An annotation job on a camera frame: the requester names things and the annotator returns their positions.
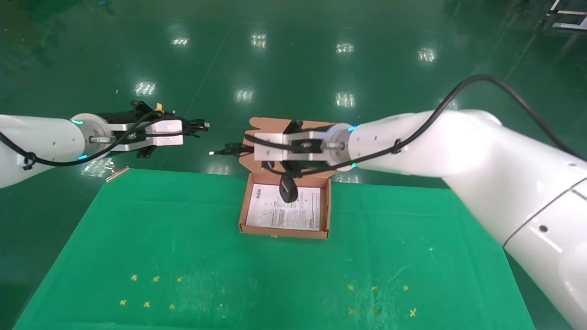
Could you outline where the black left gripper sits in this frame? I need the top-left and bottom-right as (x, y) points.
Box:
(98, 101), (177, 160)

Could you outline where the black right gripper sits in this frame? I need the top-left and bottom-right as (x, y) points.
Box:
(264, 120), (331, 180)

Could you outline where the black wired computer mouse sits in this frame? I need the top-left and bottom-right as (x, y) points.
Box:
(209, 142), (299, 204)

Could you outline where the black data cable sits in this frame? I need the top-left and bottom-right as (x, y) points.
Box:
(177, 119), (211, 138)

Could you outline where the orange cardboard box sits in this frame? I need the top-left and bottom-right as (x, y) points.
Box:
(238, 117), (343, 240)

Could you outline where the metal binder clip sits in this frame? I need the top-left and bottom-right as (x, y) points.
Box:
(105, 165), (130, 183)

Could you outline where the white printed paper leaflet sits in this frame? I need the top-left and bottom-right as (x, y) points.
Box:
(246, 184), (321, 231)

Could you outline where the green table mat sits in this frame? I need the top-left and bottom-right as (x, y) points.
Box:
(13, 169), (537, 330)

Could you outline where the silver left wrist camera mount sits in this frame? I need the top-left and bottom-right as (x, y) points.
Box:
(89, 120), (185, 153)

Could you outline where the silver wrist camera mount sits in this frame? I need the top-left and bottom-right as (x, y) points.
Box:
(254, 130), (332, 162)
(89, 120), (185, 153)

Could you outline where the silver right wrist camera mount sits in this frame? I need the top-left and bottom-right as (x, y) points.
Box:
(254, 130), (332, 162)

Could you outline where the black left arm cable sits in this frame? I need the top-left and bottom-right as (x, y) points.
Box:
(0, 110), (193, 171)

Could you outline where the white metal frame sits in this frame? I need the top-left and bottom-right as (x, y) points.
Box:
(543, 0), (587, 32)

